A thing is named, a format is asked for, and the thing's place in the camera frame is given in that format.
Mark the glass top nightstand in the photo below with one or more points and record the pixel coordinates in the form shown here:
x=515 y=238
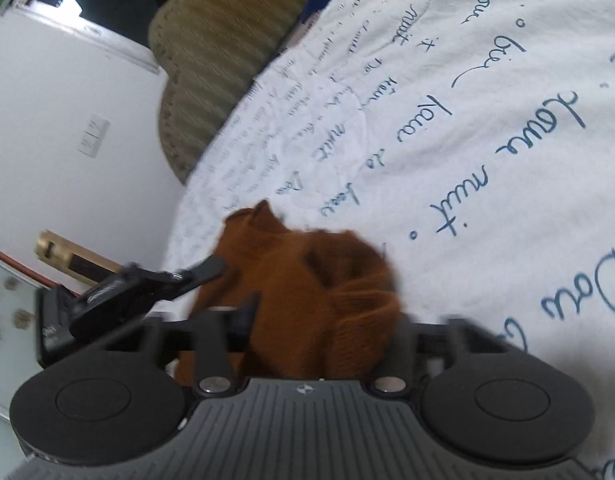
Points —
x=7 y=335

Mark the white script-print bedsheet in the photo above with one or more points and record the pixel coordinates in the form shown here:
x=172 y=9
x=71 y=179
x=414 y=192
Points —
x=487 y=110

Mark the brown knit sweater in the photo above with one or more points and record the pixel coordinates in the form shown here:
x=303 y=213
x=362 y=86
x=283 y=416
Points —
x=307 y=310

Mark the dark window white frame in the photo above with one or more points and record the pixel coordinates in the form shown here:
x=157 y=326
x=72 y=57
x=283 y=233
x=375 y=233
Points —
x=102 y=0

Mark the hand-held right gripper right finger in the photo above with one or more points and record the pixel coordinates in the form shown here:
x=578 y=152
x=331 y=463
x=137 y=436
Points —
x=405 y=347

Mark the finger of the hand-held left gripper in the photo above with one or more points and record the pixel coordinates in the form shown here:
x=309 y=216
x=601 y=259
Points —
x=197 y=275

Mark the tan wooden bar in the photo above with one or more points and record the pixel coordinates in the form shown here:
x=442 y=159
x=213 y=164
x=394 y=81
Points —
x=62 y=252

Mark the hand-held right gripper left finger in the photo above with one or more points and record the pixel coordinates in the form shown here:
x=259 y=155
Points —
x=250 y=317

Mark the olive ribbed scalloped headboard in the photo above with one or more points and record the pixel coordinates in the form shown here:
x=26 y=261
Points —
x=212 y=60

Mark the white wall switch panel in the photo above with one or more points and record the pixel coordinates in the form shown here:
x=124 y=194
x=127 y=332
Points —
x=93 y=136

